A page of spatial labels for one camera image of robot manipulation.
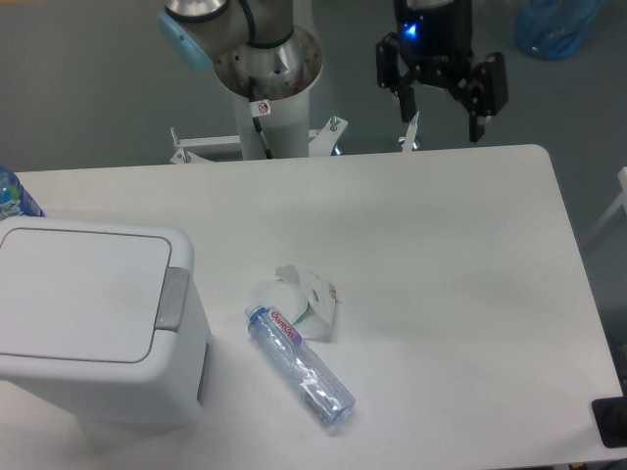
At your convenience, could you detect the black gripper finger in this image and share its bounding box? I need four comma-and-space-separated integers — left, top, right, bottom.
375, 32, 417, 122
451, 52, 508, 143

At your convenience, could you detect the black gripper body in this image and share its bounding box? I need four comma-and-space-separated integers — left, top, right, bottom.
394, 1, 473, 88

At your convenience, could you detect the white push-lid trash can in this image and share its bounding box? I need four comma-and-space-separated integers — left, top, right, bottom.
1, 216, 213, 426

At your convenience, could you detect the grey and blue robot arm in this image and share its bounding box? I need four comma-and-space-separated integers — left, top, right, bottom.
159, 1, 508, 142

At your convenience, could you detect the blue plastic bag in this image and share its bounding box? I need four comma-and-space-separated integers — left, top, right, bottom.
513, 0, 603, 61

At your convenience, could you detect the crumpled white paper packaging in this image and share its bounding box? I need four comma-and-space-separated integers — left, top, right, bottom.
249, 264, 338, 342

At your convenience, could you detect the clear empty plastic bottle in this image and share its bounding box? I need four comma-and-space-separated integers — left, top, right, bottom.
245, 305, 356, 429

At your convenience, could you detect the black device at table edge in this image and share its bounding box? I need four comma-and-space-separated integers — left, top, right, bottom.
592, 397, 626, 448

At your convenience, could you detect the blue labelled bottle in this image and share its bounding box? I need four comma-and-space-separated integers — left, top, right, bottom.
1, 165, 45, 219

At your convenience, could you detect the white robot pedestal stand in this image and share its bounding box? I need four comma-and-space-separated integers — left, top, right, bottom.
168, 28, 423, 165

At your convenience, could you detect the white furniture frame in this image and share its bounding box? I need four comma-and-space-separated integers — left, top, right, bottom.
582, 166, 626, 251

